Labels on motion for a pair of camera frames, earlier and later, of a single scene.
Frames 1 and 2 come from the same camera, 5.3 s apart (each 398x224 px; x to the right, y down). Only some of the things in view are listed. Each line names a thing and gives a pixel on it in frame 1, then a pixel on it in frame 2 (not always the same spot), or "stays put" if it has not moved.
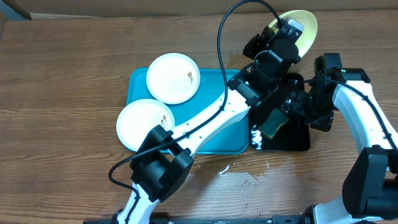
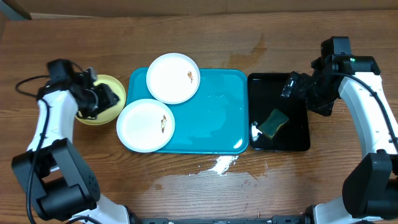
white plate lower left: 137,119 stays put
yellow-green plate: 310,32 -> 109,113
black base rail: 285,219 stays put
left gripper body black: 255,51 -> 98,101
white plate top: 173,78 stays put
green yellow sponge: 272,121 stays put
